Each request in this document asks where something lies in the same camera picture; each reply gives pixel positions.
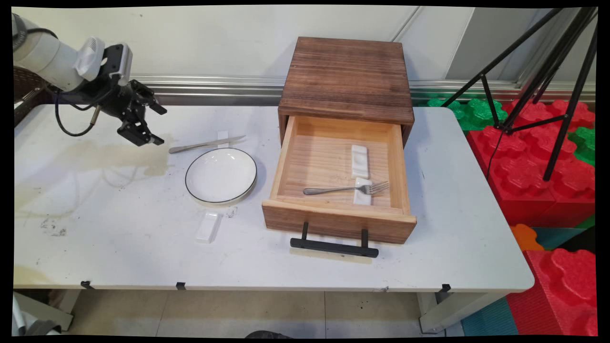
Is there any white table leg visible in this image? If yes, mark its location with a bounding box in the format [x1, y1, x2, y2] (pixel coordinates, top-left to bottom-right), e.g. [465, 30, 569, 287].
[418, 292, 506, 334]

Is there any steel fork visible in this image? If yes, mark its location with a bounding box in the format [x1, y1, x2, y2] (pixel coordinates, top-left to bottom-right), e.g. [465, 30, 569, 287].
[303, 181, 390, 196]

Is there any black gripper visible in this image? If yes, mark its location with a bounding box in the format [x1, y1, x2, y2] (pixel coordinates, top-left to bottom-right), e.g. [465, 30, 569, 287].
[93, 76, 168, 146]

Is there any aluminium wall rail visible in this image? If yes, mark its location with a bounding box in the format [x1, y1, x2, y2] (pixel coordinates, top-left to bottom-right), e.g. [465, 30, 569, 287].
[133, 75, 596, 101]

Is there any light wooden drawer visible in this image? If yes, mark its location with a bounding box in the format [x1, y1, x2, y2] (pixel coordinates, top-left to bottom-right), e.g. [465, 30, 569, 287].
[262, 114, 417, 245]

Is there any teal foam mat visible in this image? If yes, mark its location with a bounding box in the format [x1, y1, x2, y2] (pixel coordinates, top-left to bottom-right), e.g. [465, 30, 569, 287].
[461, 295, 519, 336]

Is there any dark wooden cabinet box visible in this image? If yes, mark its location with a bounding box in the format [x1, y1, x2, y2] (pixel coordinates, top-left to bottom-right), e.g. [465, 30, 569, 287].
[278, 37, 415, 148]

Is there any small green foam block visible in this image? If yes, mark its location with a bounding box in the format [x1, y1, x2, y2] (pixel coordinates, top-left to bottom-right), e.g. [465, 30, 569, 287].
[567, 126, 596, 166]

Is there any large red foam block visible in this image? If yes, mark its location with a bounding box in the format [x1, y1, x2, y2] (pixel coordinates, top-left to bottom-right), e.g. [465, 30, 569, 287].
[466, 99, 596, 228]

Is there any steel table knife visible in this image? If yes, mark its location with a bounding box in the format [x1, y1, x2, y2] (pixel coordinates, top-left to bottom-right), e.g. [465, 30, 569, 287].
[169, 135, 247, 154]

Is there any orange foam piece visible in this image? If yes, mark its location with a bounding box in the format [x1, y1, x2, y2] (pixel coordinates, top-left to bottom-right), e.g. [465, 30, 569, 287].
[510, 224, 545, 252]

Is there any white plate with black rim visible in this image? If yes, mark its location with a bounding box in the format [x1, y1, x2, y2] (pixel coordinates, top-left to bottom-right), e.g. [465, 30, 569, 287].
[185, 148, 258, 206]

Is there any black gripper cable with plug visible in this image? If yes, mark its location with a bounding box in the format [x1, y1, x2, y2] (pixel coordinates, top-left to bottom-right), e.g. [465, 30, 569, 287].
[54, 86, 103, 138]

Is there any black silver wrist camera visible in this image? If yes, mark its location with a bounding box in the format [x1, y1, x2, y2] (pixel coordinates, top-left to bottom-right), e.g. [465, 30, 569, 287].
[100, 43, 133, 87]

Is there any black drawer handle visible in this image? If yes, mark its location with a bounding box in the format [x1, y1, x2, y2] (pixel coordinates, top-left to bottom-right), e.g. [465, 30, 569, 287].
[290, 222, 379, 258]

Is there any black tripod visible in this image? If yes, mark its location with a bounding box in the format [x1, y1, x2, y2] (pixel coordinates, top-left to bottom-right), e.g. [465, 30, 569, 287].
[441, 7, 599, 182]

